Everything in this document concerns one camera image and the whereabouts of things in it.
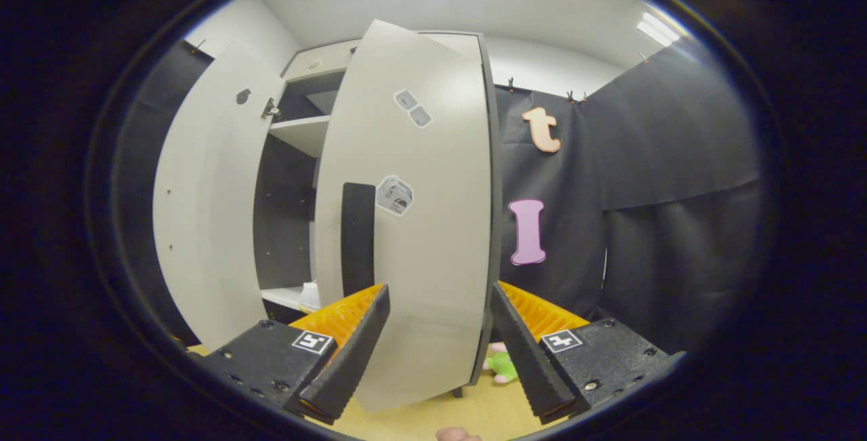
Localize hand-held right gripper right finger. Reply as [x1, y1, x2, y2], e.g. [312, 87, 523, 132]
[489, 280, 685, 426]

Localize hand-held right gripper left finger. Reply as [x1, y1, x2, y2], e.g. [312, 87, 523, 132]
[203, 283, 392, 426]

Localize white shoe cabinet door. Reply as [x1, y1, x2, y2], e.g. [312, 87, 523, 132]
[152, 40, 287, 352]
[315, 19, 494, 413]

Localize white shoe cabinet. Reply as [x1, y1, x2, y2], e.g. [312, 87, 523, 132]
[254, 30, 505, 398]

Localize green and white toy figure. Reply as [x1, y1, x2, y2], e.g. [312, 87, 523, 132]
[482, 341, 519, 385]

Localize black backdrop cloth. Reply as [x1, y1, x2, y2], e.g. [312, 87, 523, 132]
[112, 38, 763, 354]

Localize small ceiling light panel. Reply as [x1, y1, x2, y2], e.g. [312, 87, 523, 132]
[637, 12, 681, 47]

